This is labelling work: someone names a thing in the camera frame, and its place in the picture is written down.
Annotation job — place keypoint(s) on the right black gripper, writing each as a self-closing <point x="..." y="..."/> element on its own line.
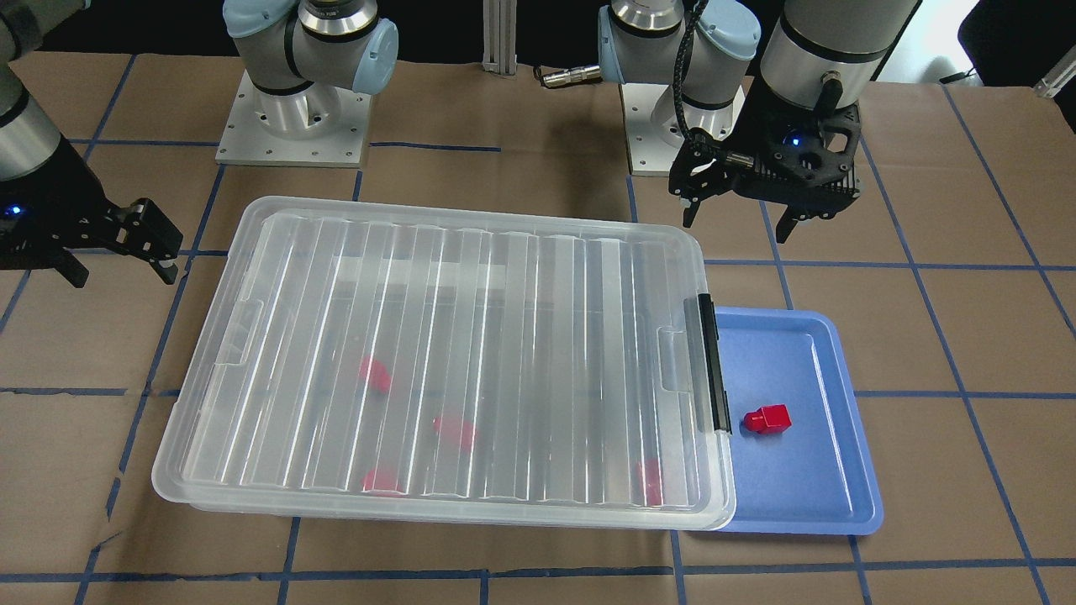
<point x="52" y="204"/>

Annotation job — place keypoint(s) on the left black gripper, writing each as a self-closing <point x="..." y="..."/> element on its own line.
<point x="754" y="128"/>

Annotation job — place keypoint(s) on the red block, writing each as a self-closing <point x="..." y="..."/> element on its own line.
<point x="381" y="482"/>
<point x="457" y="432"/>
<point x="375" y="375"/>
<point x="768" y="420"/>
<point x="649" y="475"/>

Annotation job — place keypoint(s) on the clear ribbed box lid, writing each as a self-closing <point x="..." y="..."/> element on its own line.
<point x="563" y="340"/>

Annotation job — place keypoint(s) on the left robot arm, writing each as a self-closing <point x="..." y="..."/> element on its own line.
<point x="716" y="105"/>

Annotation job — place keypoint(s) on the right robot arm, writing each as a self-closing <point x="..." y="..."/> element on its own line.
<point x="299" y="55"/>

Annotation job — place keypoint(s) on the blue plastic tray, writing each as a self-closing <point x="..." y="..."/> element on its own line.
<point x="818" y="477"/>

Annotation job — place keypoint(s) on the clear plastic storage box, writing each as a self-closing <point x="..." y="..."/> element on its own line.
<point x="714" y="515"/>

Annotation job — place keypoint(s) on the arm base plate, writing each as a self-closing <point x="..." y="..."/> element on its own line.
<point x="652" y="134"/>
<point x="322" y="126"/>

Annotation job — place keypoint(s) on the black box latch handle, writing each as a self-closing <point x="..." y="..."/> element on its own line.
<point x="710" y="398"/>

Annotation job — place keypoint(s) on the aluminium frame post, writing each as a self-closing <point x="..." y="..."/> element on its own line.
<point x="499" y="19"/>

